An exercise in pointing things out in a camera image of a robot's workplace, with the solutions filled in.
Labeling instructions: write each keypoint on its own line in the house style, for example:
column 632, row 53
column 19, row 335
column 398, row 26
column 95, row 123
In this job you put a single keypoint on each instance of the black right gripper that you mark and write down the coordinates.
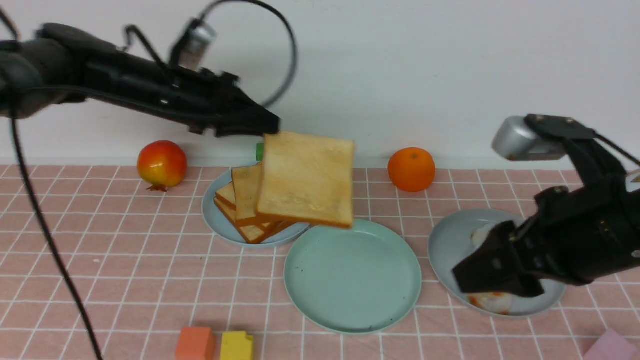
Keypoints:
column 575, row 237

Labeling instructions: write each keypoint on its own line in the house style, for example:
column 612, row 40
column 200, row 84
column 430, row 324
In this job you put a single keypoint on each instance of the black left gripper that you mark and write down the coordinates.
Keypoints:
column 215, row 102

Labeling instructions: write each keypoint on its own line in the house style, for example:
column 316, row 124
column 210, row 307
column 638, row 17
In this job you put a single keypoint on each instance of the toast slice moved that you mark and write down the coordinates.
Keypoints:
column 246, row 183
column 307, row 179

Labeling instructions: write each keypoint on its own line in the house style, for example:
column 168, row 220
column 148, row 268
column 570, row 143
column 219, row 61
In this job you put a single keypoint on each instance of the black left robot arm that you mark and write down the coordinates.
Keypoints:
column 66, row 65

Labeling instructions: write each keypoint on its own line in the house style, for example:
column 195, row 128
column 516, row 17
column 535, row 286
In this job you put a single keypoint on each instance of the green foam cube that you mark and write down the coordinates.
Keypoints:
column 259, row 151

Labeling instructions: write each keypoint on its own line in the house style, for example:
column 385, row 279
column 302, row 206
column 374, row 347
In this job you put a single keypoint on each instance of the fried egg front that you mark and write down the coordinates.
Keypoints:
column 494, row 302

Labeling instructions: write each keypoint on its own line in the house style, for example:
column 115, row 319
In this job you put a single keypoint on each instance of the fried egg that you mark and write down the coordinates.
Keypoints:
column 494, row 302
column 479, row 235

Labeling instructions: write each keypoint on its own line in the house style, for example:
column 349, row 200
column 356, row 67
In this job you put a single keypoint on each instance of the fried egg back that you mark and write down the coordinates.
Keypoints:
column 479, row 235

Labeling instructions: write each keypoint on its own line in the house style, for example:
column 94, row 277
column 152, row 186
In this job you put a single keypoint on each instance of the grey egg plate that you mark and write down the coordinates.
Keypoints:
column 450, row 243

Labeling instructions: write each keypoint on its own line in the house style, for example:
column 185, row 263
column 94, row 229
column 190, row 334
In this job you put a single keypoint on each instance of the toast slice upper remaining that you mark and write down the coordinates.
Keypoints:
column 226, row 195

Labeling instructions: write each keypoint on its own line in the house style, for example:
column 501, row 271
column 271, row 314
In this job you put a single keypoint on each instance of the toast slice remaining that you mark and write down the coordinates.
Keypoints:
column 251, row 234
column 226, row 195

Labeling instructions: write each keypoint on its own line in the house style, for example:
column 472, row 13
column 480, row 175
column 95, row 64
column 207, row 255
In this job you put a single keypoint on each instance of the red yellow pomegranate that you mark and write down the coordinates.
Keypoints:
column 162, row 164

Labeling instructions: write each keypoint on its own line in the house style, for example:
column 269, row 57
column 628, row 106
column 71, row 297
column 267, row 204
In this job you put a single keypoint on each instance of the light blue bread plate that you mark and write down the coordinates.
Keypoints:
column 222, row 227

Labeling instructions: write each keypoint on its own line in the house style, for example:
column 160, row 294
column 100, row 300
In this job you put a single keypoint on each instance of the toast slice bottom remaining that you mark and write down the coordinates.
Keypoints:
column 251, row 234

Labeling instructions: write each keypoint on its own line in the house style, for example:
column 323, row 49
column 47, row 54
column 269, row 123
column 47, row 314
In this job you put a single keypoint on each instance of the orange fruit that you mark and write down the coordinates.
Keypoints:
column 411, row 169

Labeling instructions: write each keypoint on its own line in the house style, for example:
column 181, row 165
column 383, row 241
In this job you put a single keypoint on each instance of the pink foam block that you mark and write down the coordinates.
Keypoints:
column 611, row 346

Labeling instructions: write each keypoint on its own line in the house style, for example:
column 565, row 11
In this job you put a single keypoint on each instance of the green centre plate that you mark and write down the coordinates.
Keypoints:
column 355, row 281

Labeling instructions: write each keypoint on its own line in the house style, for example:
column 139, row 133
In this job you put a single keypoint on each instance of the pink checked tablecloth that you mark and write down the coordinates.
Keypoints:
column 146, row 265

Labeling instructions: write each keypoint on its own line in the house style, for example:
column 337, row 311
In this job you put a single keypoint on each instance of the yellow foam block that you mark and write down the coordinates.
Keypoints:
column 237, row 345

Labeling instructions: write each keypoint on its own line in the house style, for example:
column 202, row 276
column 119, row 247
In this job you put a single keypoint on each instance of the orange foam block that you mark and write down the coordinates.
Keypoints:
column 195, row 343

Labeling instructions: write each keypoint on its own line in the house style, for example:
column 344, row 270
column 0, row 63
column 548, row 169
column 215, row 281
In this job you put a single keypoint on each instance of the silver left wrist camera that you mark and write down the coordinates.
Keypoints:
column 192, row 45

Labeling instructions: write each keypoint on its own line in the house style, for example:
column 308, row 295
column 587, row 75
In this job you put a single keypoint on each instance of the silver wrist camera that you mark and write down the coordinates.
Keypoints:
column 192, row 45
column 516, row 142

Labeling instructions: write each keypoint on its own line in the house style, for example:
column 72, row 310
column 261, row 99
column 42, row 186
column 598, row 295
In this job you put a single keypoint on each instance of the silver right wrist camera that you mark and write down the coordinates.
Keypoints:
column 516, row 142

